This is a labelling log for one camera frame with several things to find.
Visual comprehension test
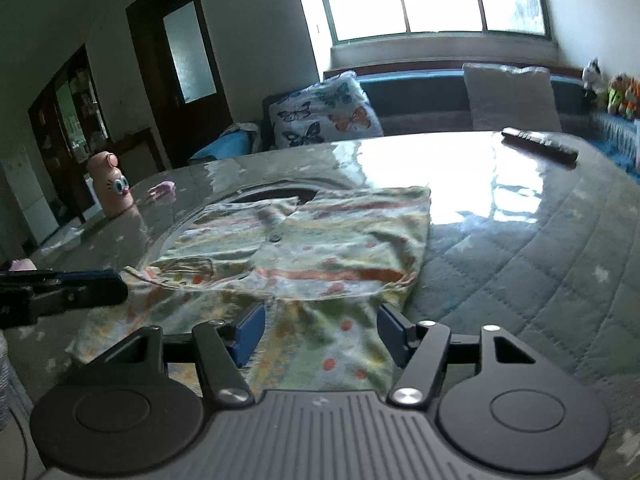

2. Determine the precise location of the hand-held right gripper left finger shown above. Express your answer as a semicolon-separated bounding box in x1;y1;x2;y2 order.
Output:
90;302;267;407

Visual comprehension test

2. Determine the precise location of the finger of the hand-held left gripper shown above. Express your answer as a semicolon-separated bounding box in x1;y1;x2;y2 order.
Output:
0;269;123;291
0;279;129;331

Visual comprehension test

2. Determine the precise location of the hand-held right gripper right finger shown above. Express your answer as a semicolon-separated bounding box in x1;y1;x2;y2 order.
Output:
377;304;568;407

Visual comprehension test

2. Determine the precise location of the pale printed children's garment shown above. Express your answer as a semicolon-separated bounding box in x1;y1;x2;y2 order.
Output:
67;185;433;391

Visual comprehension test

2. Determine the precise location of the pink cartoon face bottle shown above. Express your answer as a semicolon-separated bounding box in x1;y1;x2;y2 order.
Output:
87;151;136;218

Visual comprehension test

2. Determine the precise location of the white refrigerator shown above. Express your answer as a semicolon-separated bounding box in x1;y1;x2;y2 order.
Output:
0;144;60;247

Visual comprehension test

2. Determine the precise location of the small pink toy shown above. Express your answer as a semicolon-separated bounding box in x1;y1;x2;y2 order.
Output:
147;181;177;202

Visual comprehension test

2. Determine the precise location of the tall dark display cabinet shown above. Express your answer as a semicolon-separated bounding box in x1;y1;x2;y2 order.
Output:
27;44;113;223

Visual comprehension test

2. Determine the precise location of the quilted star table cover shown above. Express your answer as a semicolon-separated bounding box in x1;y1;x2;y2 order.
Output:
0;130;640;480

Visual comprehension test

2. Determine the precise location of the black round induction cooker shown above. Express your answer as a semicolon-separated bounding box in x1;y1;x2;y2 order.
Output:
227;186;321;207

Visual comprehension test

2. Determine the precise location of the blue folded cloth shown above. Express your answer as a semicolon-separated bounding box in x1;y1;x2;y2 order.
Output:
189;121;261;163

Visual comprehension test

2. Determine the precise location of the butterfly print pillow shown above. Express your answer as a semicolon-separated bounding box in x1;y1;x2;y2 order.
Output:
267;71;385;150

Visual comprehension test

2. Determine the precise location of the black remote control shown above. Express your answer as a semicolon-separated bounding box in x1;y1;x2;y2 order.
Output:
501;127;580;165

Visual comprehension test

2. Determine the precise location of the teal sofa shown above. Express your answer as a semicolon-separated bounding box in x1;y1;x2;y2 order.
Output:
190;65;640;183

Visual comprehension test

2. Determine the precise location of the dark wooden door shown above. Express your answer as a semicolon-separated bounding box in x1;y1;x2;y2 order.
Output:
125;0;233;168

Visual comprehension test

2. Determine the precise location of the plain grey pillow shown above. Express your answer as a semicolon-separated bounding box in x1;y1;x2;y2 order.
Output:
462;62;563;133

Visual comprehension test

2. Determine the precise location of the blue fuzzy sofa blanket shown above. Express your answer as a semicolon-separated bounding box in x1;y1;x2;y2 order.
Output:
590;112;640;181

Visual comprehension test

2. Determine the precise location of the bear plush with green vest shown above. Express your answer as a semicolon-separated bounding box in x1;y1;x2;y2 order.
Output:
606;75;626;113

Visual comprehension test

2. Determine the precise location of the black and white cow plush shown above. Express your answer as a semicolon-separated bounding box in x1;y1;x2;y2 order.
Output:
581;57;603;98

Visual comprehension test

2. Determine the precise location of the orange fox plush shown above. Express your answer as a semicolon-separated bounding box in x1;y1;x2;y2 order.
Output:
622;77;640;120

